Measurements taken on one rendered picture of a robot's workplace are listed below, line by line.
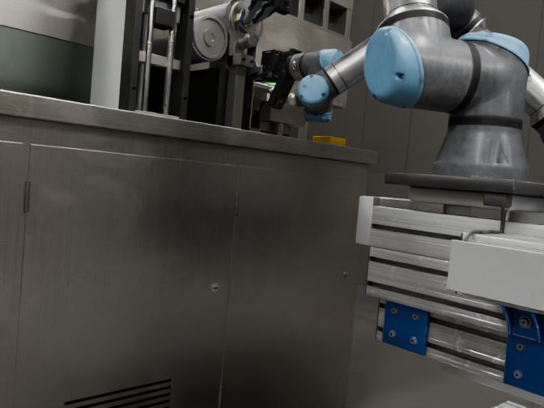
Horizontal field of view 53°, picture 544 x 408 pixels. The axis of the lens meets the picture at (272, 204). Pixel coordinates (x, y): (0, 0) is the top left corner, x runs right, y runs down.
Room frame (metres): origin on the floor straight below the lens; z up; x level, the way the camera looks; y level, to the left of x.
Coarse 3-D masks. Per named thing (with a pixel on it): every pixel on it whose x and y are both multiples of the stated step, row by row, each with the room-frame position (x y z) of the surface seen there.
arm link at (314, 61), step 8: (304, 56) 1.51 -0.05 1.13; (312, 56) 1.48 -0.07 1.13; (320, 56) 1.46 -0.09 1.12; (328, 56) 1.44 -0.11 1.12; (336, 56) 1.45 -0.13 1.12; (304, 64) 1.50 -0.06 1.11; (312, 64) 1.47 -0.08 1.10; (320, 64) 1.46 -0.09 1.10; (328, 64) 1.44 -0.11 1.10; (304, 72) 1.51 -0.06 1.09; (312, 72) 1.47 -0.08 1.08
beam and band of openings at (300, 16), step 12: (300, 0) 2.28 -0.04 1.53; (312, 0) 2.41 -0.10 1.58; (324, 0) 2.38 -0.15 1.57; (336, 0) 2.43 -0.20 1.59; (348, 0) 2.48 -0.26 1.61; (276, 12) 2.19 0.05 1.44; (300, 12) 2.28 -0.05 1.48; (312, 12) 2.43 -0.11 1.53; (324, 12) 2.38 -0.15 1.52; (336, 12) 2.53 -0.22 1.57; (348, 12) 2.49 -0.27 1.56; (312, 24) 2.33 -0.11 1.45; (324, 24) 2.39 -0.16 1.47; (336, 24) 2.53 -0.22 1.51; (348, 24) 2.50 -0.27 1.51; (348, 36) 2.50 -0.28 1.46
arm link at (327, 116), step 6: (330, 102) 1.44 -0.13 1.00; (306, 108) 1.48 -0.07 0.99; (330, 108) 1.48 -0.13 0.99; (306, 114) 1.48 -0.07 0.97; (312, 114) 1.46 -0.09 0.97; (318, 114) 1.46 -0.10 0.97; (324, 114) 1.46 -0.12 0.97; (330, 114) 1.48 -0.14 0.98; (306, 120) 1.49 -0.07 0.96; (312, 120) 1.47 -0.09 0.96; (318, 120) 1.47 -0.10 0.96; (324, 120) 1.47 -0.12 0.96; (330, 120) 1.49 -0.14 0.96
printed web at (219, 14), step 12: (204, 12) 1.72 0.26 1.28; (216, 12) 1.66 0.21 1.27; (144, 24) 1.44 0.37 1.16; (144, 36) 1.43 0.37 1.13; (156, 36) 1.66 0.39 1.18; (144, 48) 1.44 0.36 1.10; (156, 48) 1.67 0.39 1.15; (192, 48) 1.55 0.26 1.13; (192, 60) 1.60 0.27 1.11; (204, 60) 1.58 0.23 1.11; (216, 60) 1.60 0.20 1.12
